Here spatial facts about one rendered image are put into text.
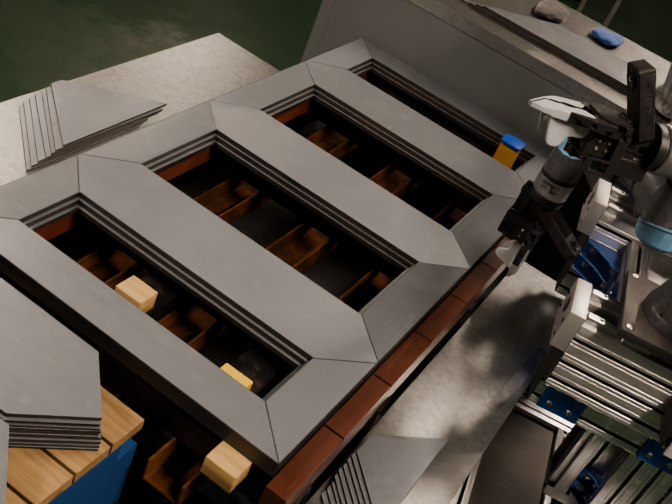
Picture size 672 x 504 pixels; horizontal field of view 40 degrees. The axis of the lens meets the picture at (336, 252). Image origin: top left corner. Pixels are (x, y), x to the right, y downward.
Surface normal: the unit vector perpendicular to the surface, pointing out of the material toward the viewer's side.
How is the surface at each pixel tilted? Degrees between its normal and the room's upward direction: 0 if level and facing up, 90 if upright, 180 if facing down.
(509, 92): 90
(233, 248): 0
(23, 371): 0
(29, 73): 0
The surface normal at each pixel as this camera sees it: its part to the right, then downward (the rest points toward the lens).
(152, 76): 0.33, -0.75
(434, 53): -0.49, 0.37
